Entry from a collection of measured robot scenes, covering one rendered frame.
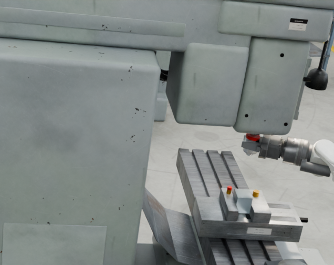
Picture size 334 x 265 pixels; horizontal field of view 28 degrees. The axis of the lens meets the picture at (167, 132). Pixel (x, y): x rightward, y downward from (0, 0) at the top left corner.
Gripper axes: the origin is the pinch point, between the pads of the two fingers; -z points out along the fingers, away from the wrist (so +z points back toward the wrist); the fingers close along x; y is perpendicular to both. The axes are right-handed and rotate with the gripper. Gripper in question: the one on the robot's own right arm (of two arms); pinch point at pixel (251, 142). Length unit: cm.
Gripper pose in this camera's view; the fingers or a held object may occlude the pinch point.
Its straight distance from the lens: 217.8
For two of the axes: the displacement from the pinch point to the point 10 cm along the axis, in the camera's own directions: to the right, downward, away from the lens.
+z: 9.6, 2.1, -1.6
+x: -2.3, 3.9, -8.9
